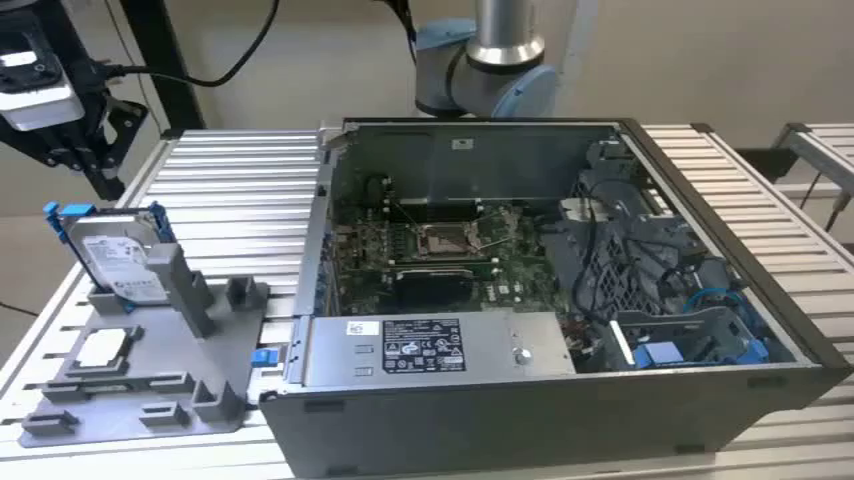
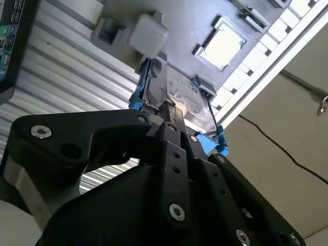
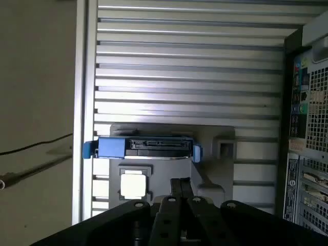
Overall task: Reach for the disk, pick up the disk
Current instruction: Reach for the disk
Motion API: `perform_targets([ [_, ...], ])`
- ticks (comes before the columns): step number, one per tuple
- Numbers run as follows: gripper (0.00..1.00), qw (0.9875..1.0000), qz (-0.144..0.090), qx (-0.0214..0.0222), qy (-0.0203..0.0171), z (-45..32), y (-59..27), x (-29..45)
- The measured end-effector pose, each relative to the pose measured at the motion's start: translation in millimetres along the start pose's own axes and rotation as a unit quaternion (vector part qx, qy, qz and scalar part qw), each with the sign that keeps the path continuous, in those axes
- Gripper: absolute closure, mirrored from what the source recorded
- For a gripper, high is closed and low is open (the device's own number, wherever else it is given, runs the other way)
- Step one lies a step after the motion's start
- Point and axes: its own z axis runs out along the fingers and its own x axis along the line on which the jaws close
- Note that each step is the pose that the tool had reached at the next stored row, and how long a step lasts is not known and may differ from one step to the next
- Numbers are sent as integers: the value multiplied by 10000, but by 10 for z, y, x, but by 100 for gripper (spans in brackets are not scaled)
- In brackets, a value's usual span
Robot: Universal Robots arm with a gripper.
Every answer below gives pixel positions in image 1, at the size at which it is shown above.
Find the metal slat side table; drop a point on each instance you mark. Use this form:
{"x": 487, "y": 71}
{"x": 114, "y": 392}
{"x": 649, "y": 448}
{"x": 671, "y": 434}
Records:
{"x": 823, "y": 142}

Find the open black PC case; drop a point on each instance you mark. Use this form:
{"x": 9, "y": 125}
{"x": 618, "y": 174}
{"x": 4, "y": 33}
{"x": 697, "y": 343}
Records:
{"x": 467, "y": 430}

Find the CPU socket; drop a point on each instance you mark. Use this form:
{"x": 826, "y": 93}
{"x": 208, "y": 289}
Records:
{"x": 440, "y": 239}

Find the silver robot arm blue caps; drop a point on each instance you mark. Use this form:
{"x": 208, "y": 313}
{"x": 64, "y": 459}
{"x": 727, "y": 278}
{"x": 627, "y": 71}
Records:
{"x": 501, "y": 30}

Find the green motherboard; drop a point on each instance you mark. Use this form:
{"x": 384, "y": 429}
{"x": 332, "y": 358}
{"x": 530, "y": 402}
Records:
{"x": 521, "y": 285}

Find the blue bay clip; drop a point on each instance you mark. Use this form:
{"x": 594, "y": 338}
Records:
{"x": 657, "y": 355}

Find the black RAM slot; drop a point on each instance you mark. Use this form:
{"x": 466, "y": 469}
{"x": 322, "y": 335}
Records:
{"x": 434, "y": 261}

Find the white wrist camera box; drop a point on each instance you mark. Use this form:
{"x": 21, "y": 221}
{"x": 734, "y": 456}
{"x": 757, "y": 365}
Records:
{"x": 40, "y": 107}

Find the green RAM stick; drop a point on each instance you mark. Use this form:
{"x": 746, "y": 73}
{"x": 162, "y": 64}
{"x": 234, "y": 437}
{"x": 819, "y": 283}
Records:
{"x": 127, "y": 384}

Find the hard disk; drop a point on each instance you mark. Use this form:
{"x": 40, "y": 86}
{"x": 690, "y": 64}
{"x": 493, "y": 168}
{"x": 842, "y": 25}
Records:
{"x": 116, "y": 250}

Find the thin metal locking lever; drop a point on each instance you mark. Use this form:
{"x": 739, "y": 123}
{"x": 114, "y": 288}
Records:
{"x": 414, "y": 216}

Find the grey disk bay cage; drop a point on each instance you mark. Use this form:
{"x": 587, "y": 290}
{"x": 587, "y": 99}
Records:
{"x": 601, "y": 270}

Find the white case sticker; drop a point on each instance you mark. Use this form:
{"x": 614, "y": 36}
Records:
{"x": 462, "y": 144}

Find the grey parts rack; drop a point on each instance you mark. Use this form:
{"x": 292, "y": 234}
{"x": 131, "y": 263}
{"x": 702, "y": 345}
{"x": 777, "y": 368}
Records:
{"x": 160, "y": 350}

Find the black stand post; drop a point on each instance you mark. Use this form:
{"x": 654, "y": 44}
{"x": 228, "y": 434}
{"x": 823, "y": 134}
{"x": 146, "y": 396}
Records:
{"x": 170, "y": 60}

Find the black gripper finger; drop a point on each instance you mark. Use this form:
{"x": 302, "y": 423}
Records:
{"x": 123, "y": 130}
{"x": 60, "y": 152}

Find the silver power supply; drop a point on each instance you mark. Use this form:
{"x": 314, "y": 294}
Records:
{"x": 334, "y": 350}

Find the black graphics card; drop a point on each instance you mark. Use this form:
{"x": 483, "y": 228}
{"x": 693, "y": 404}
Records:
{"x": 430, "y": 290}

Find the blue case latch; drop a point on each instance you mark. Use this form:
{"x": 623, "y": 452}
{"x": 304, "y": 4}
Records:
{"x": 263, "y": 358}

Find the silver CPU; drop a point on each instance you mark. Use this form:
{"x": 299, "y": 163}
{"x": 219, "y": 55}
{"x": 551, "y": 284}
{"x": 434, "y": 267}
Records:
{"x": 102, "y": 347}

